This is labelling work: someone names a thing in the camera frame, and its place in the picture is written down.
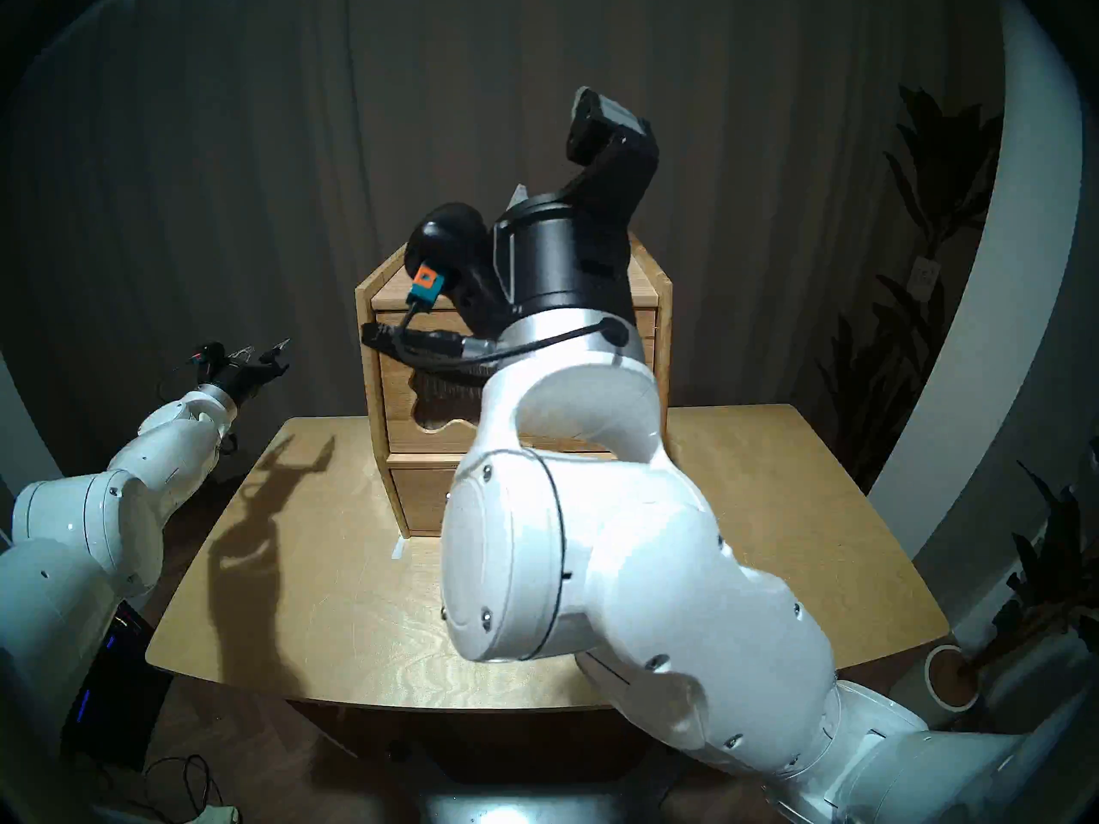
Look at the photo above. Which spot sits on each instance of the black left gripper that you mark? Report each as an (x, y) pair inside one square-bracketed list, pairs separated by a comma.
[(240, 374)]

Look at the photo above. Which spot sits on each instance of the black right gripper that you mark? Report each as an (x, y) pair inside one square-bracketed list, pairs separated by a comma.
[(567, 256)]

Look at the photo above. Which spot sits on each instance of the wooden flap door with knob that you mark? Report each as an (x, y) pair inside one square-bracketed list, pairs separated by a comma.
[(395, 384)]

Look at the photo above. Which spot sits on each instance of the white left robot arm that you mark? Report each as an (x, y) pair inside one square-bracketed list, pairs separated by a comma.
[(103, 513)]

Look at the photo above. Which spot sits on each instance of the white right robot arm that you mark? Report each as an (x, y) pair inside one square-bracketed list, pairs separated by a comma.
[(618, 556)]

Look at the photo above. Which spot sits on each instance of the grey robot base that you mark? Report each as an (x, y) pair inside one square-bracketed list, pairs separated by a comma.
[(532, 812)]

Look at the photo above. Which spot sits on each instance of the wooden drawer with knob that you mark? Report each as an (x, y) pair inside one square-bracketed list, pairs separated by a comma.
[(421, 496)]

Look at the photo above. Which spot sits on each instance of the wooden cabinet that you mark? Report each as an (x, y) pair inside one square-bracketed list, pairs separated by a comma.
[(382, 402)]

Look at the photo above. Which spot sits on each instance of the grey curtain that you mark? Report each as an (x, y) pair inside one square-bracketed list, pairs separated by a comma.
[(215, 144)]

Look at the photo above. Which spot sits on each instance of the black computer tower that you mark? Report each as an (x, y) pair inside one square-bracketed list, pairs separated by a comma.
[(120, 685)]

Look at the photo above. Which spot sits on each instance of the tall dark leafy plant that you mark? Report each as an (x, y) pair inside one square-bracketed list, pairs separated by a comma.
[(936, 170)]

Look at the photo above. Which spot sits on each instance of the white paper plant label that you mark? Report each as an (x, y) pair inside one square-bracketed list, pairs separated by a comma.
[(925, 279)]

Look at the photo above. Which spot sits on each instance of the white power strip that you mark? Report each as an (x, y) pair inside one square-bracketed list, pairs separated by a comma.
[(219, 815)]

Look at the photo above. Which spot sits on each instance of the dark potted plant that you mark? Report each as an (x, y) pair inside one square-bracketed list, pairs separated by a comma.
[(1052, 565)]

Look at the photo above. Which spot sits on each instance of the white round plant pot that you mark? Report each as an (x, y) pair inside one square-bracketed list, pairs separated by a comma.
[(953, 676)]

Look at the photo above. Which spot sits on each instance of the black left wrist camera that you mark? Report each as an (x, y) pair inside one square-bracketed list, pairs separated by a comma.
[(210, 353)]

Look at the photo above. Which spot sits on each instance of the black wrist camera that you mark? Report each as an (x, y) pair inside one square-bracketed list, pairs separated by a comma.
[(446, 234), (210, 353)]

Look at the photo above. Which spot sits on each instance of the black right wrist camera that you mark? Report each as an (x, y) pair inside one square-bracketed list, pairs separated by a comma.
[(446, 234)]

